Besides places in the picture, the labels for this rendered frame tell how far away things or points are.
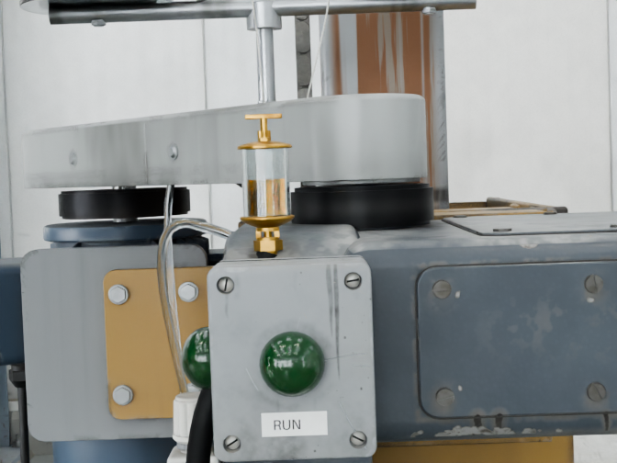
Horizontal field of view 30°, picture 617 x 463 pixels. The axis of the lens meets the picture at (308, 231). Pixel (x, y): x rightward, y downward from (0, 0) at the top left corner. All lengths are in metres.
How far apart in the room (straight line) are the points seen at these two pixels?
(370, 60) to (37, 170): 0.32
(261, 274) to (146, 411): 0.47
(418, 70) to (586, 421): 0.54
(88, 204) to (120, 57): 4.83
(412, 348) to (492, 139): 5.24
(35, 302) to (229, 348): 0.48
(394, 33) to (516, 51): 4.79
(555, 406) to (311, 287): 0.15
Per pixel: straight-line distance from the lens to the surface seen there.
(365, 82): 1.07
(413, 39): 1.08
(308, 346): 0.52
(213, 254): 1.06
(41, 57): 5.92
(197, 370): 0.54
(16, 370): 1.06
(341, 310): 0.53
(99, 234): 1.00
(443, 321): 0.58
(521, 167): 5.83
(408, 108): 0.70
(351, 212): 0.68
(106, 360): 0.99
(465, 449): 0.89
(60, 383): 1.00
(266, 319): 0.53
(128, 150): 0.88
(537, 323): 0.59
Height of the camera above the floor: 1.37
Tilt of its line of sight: 3 degrees down
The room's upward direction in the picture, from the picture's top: 2 degrees counter-clockwise
